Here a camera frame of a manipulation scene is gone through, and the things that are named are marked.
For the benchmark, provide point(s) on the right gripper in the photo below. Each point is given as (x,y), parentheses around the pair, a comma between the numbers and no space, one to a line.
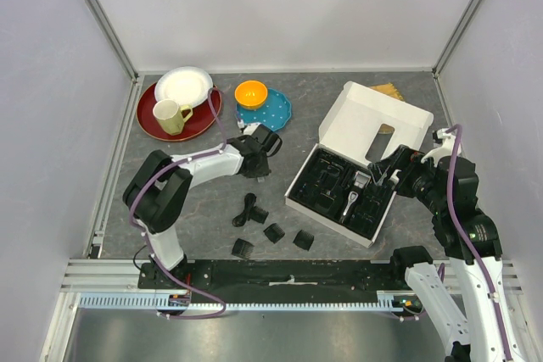
(402,158)

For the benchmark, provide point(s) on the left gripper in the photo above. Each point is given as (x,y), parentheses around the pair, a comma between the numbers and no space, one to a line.
(263,171)

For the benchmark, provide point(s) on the black comb attachment with brush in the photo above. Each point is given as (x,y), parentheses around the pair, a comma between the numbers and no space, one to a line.
(258,214)

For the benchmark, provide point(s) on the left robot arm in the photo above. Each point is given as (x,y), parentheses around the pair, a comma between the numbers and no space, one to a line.
(158,191)

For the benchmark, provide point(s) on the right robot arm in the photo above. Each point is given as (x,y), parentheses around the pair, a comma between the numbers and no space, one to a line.
(483,328)

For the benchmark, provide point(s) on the grey hair clipper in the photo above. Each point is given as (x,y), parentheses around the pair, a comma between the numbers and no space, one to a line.
(360,181)

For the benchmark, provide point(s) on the black plastic tray insert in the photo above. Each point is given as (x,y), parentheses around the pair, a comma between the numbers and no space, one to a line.
(320,189)

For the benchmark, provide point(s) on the blue dotted plate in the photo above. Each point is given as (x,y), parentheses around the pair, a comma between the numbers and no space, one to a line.
(274,114)

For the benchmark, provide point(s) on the white cardboard box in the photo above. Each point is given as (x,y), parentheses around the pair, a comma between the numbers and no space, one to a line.
(361,116)

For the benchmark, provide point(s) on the orange bowl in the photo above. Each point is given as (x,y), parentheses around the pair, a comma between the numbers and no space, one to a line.
(251,94)

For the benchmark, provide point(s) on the black comb attachment middle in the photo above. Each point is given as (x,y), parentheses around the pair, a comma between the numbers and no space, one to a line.
(274,233)

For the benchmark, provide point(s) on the cream mug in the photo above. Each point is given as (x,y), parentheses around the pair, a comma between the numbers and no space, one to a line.
(171,116)

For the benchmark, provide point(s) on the white paper plate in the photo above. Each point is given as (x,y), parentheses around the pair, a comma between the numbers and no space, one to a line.
(185,85)

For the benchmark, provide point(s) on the black comb attachment front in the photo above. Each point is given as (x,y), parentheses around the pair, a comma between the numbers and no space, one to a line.
(242,249)

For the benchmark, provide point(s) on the black comb attachment right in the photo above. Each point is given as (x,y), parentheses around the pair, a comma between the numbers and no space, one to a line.
(304,240)

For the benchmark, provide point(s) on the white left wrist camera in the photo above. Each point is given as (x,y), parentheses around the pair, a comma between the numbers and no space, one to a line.
(248,128)

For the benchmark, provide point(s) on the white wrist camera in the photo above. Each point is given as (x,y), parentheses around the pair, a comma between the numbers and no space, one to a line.
(248,128)
(444,140)

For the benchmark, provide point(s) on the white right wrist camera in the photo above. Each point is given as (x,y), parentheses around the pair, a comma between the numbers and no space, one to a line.
(444,140)

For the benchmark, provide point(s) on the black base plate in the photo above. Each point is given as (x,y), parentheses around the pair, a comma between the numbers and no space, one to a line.
(292,280)

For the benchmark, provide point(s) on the right aluminium frame post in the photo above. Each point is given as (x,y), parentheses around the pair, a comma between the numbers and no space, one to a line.
(456,36)

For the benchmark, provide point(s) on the aluminium frame post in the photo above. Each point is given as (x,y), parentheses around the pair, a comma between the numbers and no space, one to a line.
(456,36)
(112,38)

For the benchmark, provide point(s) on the left aluminium frame post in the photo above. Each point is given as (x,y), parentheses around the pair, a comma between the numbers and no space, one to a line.
(112,38)

